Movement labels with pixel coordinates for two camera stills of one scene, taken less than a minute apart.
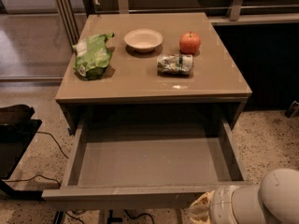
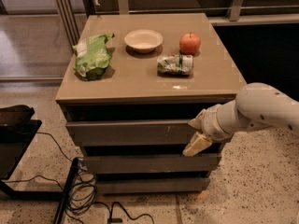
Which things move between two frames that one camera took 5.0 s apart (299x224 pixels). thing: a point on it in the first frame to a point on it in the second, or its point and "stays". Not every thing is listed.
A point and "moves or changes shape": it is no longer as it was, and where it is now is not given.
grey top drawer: [146, 162] moves or changes shape
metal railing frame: [236, 13] stays
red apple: [190, 43] stays
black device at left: [17, 131] stays
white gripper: [220, 206] to [207, 122]
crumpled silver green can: [175, 63] stays
